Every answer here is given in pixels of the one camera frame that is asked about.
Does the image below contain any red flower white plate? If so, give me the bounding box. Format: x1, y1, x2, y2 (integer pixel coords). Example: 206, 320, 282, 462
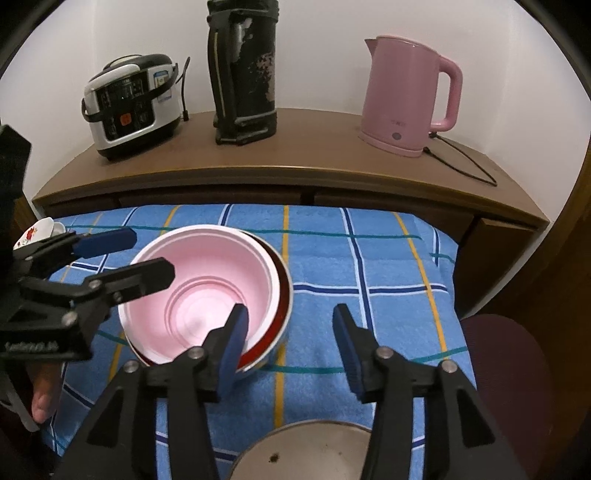
13, 217, 66, 250

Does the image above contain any pink plastic bowl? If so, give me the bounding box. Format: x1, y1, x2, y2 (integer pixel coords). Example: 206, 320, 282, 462
117, 223, 282, 366

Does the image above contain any white enamel bowl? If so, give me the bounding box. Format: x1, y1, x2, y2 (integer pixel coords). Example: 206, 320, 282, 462
228, 420, 370, 480

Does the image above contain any stainless steel bowl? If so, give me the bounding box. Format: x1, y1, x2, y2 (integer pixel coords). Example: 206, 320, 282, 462
126, 230, 294, 381

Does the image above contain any person's left hand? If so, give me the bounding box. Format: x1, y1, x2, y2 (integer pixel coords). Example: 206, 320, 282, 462
29, 363, 62, 424

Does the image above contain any dark red stool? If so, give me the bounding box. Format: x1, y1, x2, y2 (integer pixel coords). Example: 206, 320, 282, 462
461, 314, 553, 478

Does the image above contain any silver black rice cooker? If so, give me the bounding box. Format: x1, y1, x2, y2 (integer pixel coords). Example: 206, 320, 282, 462
81, 54, 187, 162

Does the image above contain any blue plaid tablecloth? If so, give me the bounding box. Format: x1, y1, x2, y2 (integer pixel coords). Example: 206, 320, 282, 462
41, 204, 473, 477

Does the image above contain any brown wooden cabinet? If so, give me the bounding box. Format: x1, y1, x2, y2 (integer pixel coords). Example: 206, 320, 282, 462
33, 109, 548, 315

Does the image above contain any black thermos flask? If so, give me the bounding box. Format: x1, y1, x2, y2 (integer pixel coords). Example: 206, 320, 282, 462
207, 1, 280, 146

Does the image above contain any pink electric kettle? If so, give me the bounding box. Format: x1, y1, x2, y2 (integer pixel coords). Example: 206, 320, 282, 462
360, 35, 464, 158

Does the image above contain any black rice cooker cord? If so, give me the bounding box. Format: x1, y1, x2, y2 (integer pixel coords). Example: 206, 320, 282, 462
180, 56, 191, 123

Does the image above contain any black kettle power cord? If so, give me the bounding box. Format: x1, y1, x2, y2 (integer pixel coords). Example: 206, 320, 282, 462
427, 132, 499, 188

